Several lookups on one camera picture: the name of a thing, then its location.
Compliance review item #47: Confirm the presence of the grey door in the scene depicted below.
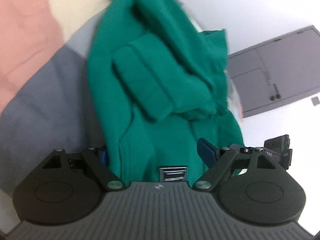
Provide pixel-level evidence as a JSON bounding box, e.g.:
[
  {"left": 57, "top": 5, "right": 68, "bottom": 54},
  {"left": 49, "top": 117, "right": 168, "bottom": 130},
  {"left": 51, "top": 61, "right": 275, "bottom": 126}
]
[{"left": 227, "top": 25, "right": 319, "bottom": 118}]

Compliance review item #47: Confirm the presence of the patchwork bed quilt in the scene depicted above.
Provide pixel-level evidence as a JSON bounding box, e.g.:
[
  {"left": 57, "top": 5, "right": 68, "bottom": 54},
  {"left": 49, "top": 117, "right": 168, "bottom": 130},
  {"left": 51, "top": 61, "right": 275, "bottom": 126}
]
[{"left": 0, "top": 0, "right": 118, "bottom": 198}]

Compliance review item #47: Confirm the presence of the green hooded sweatshirt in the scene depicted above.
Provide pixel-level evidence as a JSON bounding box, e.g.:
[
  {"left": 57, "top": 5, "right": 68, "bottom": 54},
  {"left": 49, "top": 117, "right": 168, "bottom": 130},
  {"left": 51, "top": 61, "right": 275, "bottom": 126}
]
[{"left": 87, "top": 0, "right": 243, "bottom": 185}]

